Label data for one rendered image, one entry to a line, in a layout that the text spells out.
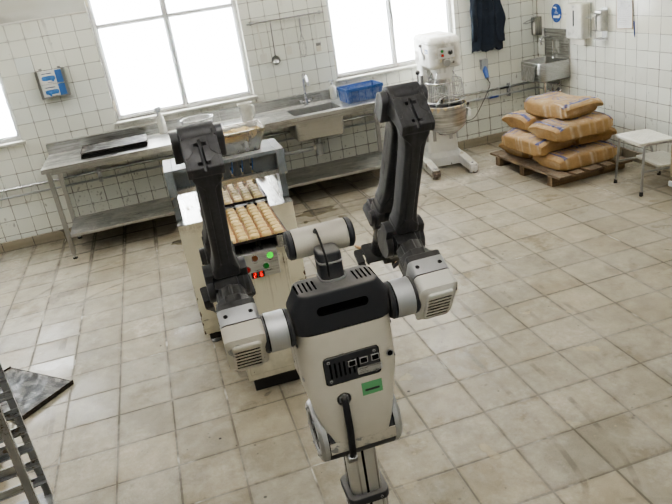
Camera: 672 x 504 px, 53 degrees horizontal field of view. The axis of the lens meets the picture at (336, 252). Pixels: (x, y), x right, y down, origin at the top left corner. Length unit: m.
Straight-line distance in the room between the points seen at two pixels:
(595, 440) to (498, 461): 0.45
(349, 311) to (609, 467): 1.95
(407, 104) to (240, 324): 0.60
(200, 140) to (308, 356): 0.53
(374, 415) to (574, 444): 1.79
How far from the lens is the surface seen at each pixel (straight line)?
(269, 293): 3.60
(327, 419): 1.63
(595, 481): 3.15
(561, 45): 7.89
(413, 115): 1.47
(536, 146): 6.58
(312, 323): 1.48
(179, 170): 4.05
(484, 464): 3.20
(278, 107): 7.17
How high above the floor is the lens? 2.10
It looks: 22 degrees down
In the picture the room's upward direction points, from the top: 9 degrees counter-clockwise
